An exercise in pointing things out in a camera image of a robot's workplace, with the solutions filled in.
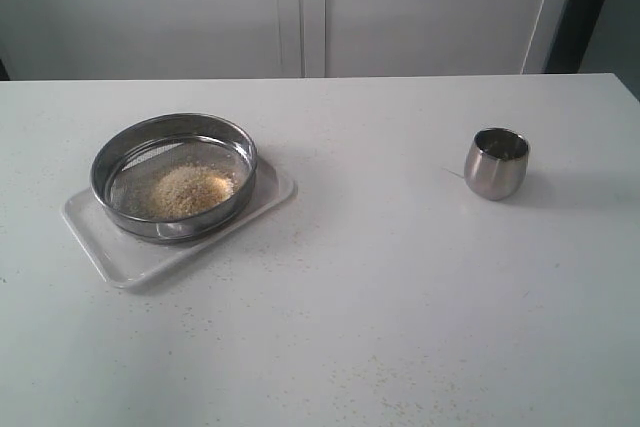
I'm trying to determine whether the yellow grain pile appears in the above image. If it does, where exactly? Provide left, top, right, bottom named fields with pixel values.
left=132, top=165, right=235, bottom=221

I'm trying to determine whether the round steel mesh sieve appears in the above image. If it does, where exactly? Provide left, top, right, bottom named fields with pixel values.
left=90, top=113, right=259, bottom=244

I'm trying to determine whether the white cabinet with doors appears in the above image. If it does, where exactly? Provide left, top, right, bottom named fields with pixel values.
left=1, top=0, right=567, bottom=80

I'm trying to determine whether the stainless steel cup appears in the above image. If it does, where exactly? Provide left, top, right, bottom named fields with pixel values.
left=463, top=127, right=530, bottom=201

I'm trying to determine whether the white rectangular plastic tray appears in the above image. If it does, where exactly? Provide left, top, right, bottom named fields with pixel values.
left=61, top=160, right=297, bottom=290

